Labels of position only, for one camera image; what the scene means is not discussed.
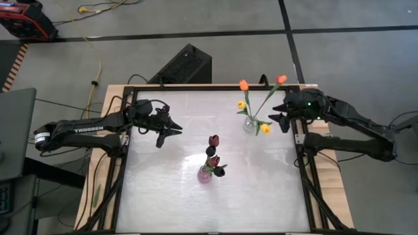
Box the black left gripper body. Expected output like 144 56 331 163
148 104 170 149

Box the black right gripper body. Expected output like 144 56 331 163
280 89 327 134

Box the yellow artificial tulip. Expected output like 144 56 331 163
236 100 252 120
253 119 274 136

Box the orange artificial tulip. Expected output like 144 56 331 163
238 79 253 121
251 74 288 121

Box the black artificial tulip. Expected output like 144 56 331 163
210 164 229 178
204 146 217 169

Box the dark red artificial tulip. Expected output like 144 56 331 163
207 155 221 172
205 134 220 170

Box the clear glass vase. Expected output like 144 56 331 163
242 116 259 134

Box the pink glass vase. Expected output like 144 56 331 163
197 164 213 184

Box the black speaker box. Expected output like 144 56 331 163
146 43 213 85

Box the white table mat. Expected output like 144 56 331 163
116 89 312 234

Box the fallen green leaf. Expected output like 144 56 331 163
92 184 102 209

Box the grey stand foot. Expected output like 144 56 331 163
390 114 418 133

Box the grey flat panel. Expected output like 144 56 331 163
0 87 37 182

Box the black mat with striped edge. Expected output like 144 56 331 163
0 42 29 94

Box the grey workstation cart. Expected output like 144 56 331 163
0 156 86 235

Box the red and black equipment case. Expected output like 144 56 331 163
0 0 59 42

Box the black keyboard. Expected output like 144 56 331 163
0 185 11 216

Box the black aluminium table frame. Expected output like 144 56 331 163
74 84 355 235

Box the long yellow floor cable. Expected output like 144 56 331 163
57 0 103 123

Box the thin black cable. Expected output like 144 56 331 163
35 97 103 114

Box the yellow cable with plug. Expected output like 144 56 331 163
77 0 128 14

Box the black floor cable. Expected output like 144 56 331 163
52 0 146 26

